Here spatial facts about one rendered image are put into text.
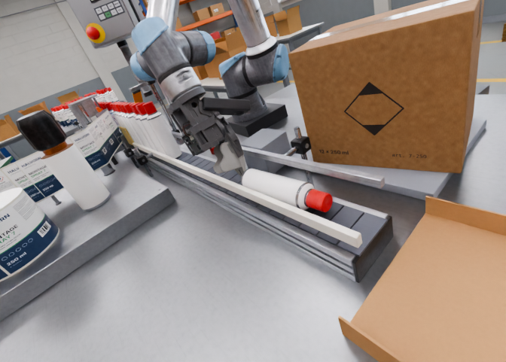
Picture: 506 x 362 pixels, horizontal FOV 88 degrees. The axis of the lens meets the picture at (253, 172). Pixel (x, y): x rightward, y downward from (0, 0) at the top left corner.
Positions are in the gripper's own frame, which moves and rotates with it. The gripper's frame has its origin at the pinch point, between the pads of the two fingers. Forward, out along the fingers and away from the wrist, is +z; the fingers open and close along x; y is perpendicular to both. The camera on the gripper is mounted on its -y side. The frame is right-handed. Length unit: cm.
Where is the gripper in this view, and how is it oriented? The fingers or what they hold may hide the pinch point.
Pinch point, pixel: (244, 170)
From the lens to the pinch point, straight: 60.1
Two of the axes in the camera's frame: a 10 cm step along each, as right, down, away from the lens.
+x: 4.8, -0.9, -8.7
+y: -7.1, 5.3, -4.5
